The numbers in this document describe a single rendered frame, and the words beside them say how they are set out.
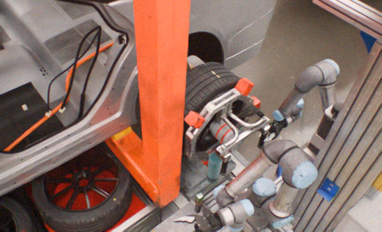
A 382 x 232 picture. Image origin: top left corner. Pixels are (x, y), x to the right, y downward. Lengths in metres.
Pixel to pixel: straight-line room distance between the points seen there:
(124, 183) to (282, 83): 2.18
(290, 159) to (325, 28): 3.57
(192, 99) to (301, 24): 3.02
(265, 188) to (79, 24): 1.82
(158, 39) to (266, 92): 2.66
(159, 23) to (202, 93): 0.93
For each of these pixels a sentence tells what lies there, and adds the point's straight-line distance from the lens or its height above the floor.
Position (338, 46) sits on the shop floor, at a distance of 4.92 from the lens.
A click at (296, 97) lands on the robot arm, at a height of 1.19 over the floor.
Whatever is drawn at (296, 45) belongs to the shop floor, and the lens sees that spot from 4.74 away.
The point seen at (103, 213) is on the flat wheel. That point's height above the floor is 0.50.
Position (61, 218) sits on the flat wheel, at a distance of 2.65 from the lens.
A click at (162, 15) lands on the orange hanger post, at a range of 1.44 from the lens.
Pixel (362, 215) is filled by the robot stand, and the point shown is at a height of 1.23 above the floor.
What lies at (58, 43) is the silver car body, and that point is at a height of 1.02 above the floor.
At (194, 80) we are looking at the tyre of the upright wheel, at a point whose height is 1.17.
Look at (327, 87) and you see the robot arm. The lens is 2.35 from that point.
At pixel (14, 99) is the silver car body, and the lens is 2.94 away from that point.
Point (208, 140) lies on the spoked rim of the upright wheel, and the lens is 2.76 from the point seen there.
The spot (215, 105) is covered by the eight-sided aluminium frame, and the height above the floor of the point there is 1.12.
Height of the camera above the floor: 2.81
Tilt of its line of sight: 48 degrees down
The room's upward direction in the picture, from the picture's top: 4 degrees clockwise
